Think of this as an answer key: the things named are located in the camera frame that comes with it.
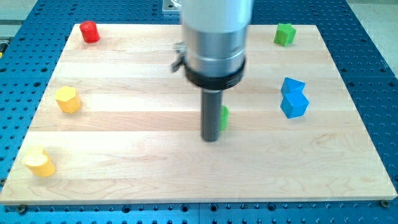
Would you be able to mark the silver mounting plate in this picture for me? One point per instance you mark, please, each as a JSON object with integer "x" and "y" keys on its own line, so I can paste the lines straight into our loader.
{"x": 171, "y": 6}

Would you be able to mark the yellow hexagon block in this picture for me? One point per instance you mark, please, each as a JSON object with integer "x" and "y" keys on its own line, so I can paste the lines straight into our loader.
{"x": 68, "y": 99}

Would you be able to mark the red cylinder block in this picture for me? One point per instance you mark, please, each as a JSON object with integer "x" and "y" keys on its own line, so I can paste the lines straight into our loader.
{"x": 89, "y": 32}

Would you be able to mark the blue cube block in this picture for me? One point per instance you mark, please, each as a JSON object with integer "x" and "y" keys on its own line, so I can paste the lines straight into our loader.
{"x": 294, "y": 104}

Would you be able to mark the green circle block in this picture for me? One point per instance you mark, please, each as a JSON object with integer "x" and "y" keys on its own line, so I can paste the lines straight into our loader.
{"x": 224, "y": 118}

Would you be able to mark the yellow heart block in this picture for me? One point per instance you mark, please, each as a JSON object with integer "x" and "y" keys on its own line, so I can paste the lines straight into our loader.
{"x": 39, "y": 162}

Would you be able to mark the blue triangle block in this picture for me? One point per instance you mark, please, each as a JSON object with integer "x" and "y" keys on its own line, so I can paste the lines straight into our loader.
{"x": 291, "y": 85}

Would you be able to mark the green star block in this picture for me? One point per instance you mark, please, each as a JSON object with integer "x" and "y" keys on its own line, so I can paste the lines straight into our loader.
{"x": 285, "y": 34}

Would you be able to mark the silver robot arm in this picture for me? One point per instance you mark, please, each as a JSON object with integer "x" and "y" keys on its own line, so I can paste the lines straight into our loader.
{"x": 212, "y": 50}

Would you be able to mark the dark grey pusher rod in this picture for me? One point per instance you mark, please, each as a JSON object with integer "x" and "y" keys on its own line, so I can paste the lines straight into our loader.
{"x": 211, "y": 101}

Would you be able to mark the light wooden board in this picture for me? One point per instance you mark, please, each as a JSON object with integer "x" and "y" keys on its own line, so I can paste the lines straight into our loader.
{"x": 136, "y": 137}

